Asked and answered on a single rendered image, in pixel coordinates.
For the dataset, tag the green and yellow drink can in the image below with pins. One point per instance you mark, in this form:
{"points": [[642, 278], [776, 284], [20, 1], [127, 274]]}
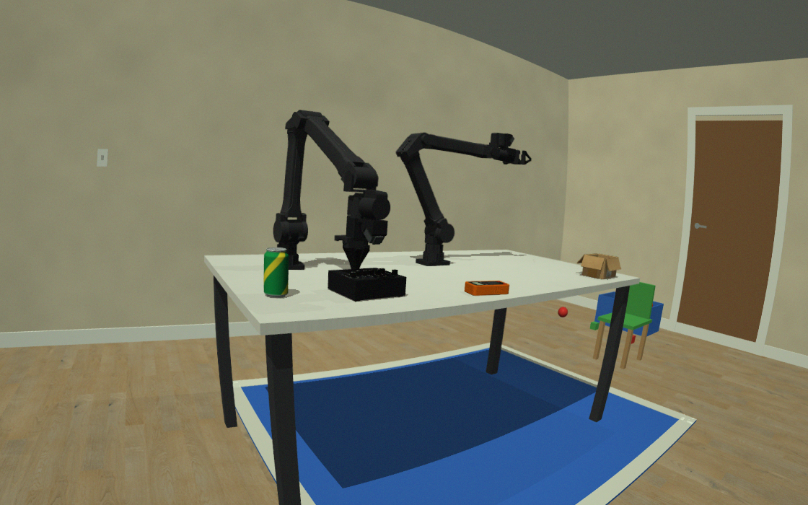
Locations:
{"points": [[276, 272]]}

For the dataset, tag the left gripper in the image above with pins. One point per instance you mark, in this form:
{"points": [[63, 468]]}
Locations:
{"points": [[516, 159]]}

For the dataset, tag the brown cardboard box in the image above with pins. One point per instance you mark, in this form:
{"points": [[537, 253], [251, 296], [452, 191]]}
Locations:
{"points": [[604, 261]]}

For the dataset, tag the black lighting desk fader panel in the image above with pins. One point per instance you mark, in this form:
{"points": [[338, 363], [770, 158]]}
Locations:
{"points": [[367, 283]]}

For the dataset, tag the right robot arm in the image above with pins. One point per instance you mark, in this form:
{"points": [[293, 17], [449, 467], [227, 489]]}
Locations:
{"points": [[368, 204]]}

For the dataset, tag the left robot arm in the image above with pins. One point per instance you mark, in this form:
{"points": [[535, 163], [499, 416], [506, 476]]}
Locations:
{"points": [[437, 230]]}

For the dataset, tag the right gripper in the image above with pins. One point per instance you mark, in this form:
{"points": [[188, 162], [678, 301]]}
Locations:
{"points": [[356, 249]]}

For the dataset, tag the orange digital multimeter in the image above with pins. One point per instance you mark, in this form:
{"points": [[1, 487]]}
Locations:
{"points": [[480, 288]]}

